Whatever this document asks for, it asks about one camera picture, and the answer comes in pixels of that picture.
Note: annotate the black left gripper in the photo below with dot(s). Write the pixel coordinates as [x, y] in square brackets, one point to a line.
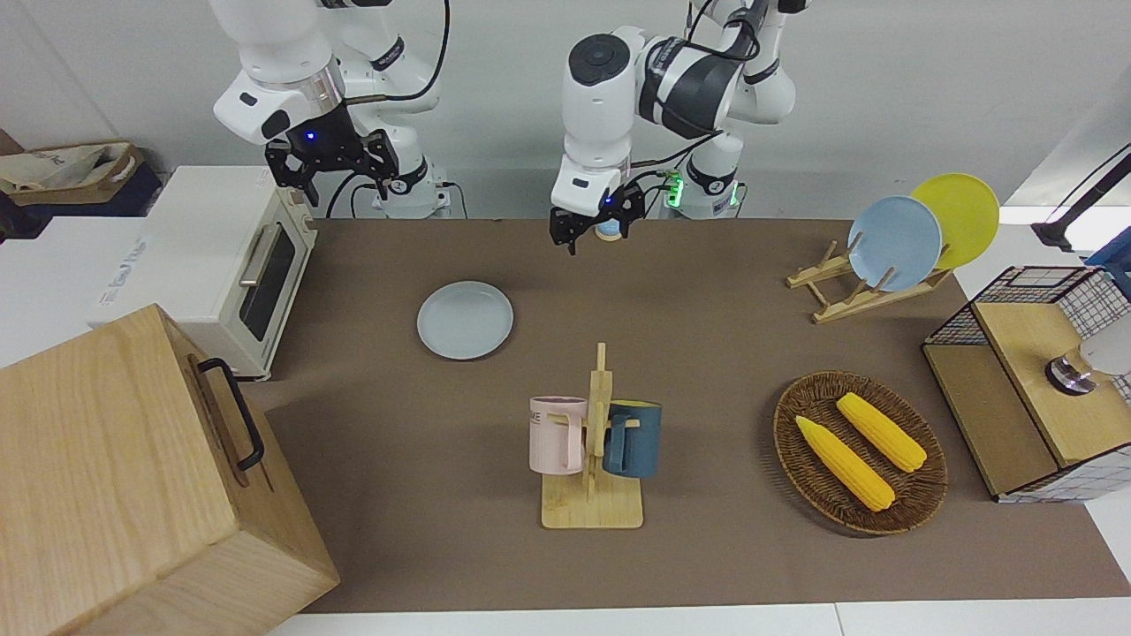
[596, 212]

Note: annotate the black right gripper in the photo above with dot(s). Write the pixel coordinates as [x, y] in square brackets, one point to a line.
[327, 141]

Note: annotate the gray round plate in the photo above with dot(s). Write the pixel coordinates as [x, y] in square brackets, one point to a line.
[465, 320]

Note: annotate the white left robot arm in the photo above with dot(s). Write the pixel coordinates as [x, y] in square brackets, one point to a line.
[601, 115]

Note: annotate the wooden plate rack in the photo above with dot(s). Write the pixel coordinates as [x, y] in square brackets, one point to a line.
[848, 305]

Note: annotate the light blue plate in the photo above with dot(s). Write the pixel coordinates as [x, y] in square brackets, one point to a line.
[894, 243]

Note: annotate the yellow plate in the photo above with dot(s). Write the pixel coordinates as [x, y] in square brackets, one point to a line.
[963, 208]

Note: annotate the small blue bottle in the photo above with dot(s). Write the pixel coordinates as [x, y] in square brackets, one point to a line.
[608, 232]

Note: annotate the brown table mat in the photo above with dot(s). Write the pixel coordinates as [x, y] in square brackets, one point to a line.
[707, 353]

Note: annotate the white toaster oven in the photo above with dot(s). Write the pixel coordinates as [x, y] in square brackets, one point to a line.
[185, 247]

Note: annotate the pink mug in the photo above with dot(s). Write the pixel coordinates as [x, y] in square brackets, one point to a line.
[555, 437]

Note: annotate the dark blue mug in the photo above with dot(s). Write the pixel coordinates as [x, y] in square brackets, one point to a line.
[638, 442]

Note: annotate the cardboard box with bag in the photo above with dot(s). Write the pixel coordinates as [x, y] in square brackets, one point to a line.
[62, 168]

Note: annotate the wooden mug tree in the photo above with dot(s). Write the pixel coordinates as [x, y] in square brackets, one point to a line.
[592, 508]

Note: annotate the brown wicker basket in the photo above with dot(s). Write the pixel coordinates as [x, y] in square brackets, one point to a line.
[813, 477]

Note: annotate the long yellow corn cob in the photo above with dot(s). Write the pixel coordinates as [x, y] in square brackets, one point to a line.
[844, 462]

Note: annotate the short yellow corn cob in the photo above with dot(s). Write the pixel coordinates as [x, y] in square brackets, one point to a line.
[882, 431]

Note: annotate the wooden cabinet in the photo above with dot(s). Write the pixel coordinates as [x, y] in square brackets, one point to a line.
[115, 486]

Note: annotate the black stand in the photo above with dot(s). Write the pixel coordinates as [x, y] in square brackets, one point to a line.
[1069, 216]

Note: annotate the white and silver cylindrical object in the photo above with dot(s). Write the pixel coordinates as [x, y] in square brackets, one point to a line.
[1074, 375]

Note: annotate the blue object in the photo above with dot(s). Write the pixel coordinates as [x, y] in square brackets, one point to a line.
[1115, 256]

